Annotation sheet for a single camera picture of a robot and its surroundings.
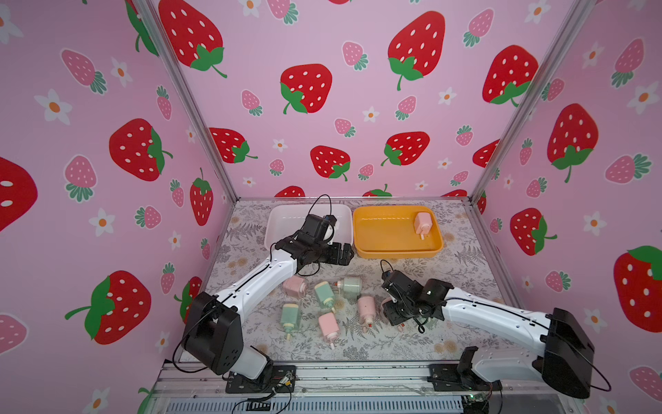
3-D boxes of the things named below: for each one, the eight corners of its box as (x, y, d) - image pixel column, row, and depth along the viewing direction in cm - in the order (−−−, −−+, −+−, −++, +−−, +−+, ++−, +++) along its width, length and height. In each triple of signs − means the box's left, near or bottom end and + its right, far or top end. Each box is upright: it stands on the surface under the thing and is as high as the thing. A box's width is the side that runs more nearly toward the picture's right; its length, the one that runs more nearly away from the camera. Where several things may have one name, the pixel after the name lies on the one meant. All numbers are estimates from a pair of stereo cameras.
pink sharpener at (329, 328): (329, 351, 81) (328, 344, 75) (319, 325, 86) (317, 317, 80) (343, 344, 82) (343, 337, 76) (332, 319, 87) (332, 310, 82)
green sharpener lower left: (283, 339, 83) (278, 332, 78) (286, 312, 89) (283, 304, 83) (298, 339, 83) (295, 332, 78) (301, 312, 89) (298, 304, 83)
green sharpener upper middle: (324, 316, 87) (323, 308, 82) (314, 293, 93) (313, 285, 87) (338, 309, 89) (338, 302, 84) (327, 287, 94) (327, 279, 89)
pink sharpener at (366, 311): (358, 332, 85) (360, 323, 78) (357, 306, 90) (359, 296, 84) (374, 332, 85) (377, 323, 78) (372, 306, 90) (375, 296, 84)
